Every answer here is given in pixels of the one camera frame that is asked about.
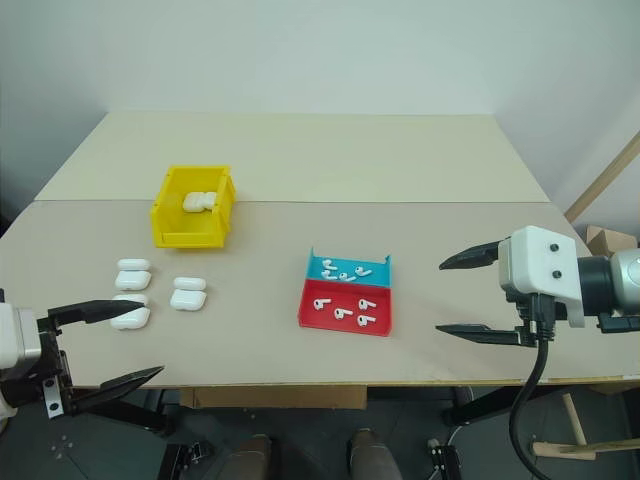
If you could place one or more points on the wooden beam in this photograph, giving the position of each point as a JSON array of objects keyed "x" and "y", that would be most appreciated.
[{"x": 600, "y": 185}]

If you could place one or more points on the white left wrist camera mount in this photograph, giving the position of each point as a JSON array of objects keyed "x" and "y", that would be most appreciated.
[{"x": 17, "y": 337}]

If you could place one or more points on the yellow plastic bin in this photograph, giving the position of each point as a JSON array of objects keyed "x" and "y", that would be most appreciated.
[{"x": 165, "y": 239}]

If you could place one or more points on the dark rounded shape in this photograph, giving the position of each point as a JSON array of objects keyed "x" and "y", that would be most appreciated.
[{"x": 367, "y": 455}]

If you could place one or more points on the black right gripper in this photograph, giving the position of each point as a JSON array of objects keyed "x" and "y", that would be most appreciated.
[{"x": 529, "y": 312}]

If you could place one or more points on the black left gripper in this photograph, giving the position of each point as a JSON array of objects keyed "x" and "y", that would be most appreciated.
[{"x": 52, "y": 367}]

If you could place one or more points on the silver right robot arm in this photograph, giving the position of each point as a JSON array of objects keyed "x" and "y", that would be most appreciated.
[{"x": 625, "y": 282}]

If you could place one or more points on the blue tray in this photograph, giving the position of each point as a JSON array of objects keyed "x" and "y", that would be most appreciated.
[{"x": 350, "y": 265}]

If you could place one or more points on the black table leg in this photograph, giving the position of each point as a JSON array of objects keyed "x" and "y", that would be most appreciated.
[
  {"x": 485, "y": 407},
  {"x": 135, "y": 415}
]

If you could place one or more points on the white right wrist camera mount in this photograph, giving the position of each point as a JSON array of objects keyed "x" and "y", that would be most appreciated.
[{"x": 542, "y": 265}]

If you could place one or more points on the black floor bracket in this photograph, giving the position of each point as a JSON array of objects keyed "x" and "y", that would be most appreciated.
[
  {"x": 187, "y": 460},
  {"x": 445, "y": 460}
]

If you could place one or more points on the brown cardboard box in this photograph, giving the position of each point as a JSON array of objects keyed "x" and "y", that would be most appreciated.
[{"x": 607, "y": 240}]

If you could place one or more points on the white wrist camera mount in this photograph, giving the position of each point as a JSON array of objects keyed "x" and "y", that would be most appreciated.
[
  {"x": 17, "y": 337},
  {"x": 542, "y": 265}
]

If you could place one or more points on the white wireless earbud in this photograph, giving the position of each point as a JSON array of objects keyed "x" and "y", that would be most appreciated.
[
  {"x": 318, "y": 304},
  {"x": 363, "y": 303},
  {"x": 339, "y": 314},
  {"x": 362, "y": 320},
  {"x": 327, "y": 274},
  {"x": 328, "y": 263},
  {"x": 363, "y": 272},
  {"x": 346, "y": 276}
]

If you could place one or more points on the red tray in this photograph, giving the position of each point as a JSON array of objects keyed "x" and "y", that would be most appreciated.
[{"x": 345, "y": 327}]

